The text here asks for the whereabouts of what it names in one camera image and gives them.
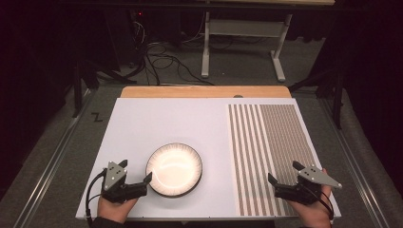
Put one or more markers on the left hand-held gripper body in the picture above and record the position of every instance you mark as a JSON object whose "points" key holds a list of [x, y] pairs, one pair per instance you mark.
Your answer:
{"points": [[113, 177]]}

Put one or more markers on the white mat with striped patch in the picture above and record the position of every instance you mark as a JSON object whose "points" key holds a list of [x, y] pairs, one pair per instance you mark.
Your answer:
{"points": [[177, 123]]}

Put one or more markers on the person's left hand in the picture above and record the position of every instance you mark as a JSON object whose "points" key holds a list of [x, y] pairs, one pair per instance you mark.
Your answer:
{"points": [[114, 209]]}

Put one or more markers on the person's right hand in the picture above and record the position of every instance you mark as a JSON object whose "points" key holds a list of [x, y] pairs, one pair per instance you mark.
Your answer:
{"points": [[312, 211]]}

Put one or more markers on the white metal desk frame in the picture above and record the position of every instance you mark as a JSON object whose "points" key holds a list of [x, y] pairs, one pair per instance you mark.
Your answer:
{"points": [[244, 28]]}

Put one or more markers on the black tripod stand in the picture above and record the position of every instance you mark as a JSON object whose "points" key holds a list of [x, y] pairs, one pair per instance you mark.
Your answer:
{"points": [[77, 88], [337, 95]]}

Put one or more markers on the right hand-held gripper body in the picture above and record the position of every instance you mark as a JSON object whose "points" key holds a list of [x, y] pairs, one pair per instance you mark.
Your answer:
{"points": [[305, 186]]}

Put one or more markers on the white plate with dark rim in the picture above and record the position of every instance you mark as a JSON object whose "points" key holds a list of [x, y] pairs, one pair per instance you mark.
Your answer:
{"points": [[174, 169]]}

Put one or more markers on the metal floor rail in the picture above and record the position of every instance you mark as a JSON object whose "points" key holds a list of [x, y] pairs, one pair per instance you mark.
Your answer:
{"points": [[355, 164], [53, 164]]}

